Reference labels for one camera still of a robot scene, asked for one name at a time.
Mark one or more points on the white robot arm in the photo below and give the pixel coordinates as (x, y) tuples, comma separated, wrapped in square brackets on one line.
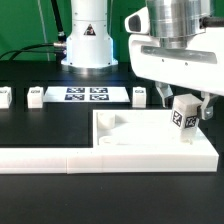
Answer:
[(89, 48)]

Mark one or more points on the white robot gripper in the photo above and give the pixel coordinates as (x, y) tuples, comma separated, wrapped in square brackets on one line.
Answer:
[(169, 44)]

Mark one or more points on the white L-shaped obstacle fence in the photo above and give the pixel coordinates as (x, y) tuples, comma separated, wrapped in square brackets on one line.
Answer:
[(98, 160)]

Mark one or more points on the white marker sheet with tags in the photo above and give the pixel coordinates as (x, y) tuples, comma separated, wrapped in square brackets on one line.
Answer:
[(86, 94)]

